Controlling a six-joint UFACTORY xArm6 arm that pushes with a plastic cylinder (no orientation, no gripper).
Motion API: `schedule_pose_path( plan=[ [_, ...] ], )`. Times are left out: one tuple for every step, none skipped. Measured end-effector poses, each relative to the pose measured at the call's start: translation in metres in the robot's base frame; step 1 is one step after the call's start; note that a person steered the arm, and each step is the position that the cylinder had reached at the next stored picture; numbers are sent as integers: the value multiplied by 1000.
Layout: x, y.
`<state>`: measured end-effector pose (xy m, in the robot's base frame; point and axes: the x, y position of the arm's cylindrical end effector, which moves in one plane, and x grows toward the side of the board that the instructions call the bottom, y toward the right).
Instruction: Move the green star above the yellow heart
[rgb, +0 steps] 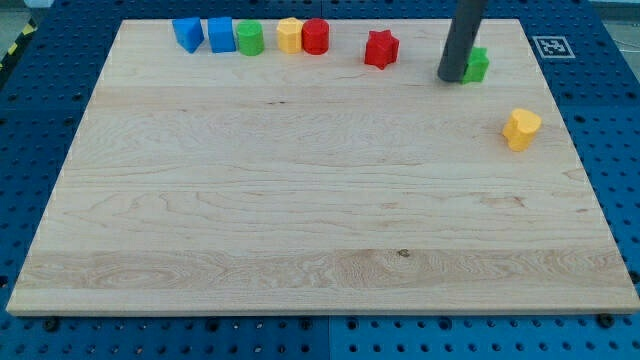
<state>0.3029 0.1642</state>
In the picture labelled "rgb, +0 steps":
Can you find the green star block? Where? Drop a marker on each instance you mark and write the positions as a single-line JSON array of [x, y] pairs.
[[477, 66]]

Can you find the red star block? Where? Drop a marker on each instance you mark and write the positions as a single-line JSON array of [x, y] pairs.
[[381, 49]]

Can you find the yellow heart block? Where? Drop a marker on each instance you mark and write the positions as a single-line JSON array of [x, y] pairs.
[[521, 128]]

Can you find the wooden board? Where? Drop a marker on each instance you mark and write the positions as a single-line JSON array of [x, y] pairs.
[[291, 184]]

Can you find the red cylinder block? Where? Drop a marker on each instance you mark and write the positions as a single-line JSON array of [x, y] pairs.
[[315, 36]]

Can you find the yellow hexagon block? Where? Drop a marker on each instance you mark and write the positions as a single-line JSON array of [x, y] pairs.
[[289, 35]]

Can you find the green cylinder block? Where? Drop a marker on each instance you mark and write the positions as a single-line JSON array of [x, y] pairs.
[[250, 37]]

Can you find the blue cube block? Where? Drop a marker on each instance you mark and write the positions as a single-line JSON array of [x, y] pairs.
[[221, 34]]

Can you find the blue triangle block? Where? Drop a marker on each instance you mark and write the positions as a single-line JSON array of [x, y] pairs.
[[189, 33]]

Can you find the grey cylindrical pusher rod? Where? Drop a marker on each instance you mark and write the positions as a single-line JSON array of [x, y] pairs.
[[460, 39]]

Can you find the white fiducial marker tag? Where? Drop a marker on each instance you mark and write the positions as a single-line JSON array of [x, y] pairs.
[[553, 47]]

